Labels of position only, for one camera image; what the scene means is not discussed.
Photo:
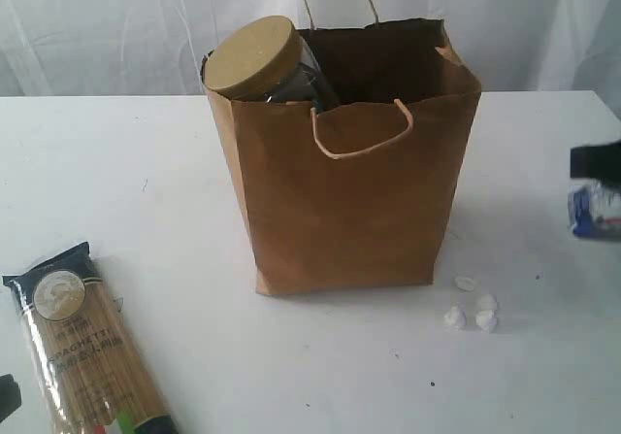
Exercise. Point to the white backdrop curtain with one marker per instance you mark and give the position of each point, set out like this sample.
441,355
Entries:
104,47

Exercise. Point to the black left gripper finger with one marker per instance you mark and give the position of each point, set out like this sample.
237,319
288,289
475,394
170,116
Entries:
10,395

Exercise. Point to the spaghetti packet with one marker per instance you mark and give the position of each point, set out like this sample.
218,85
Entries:
89,368

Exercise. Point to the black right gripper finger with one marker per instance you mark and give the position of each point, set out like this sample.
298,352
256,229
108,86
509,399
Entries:
596,162

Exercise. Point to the brown paper shopping bag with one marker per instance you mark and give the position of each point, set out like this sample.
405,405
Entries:
359,195

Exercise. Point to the white printed snack pouch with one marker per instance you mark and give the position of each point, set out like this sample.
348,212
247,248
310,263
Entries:
594,212

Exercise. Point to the clear nut jar gold lid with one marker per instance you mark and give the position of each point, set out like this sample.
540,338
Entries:
268,60

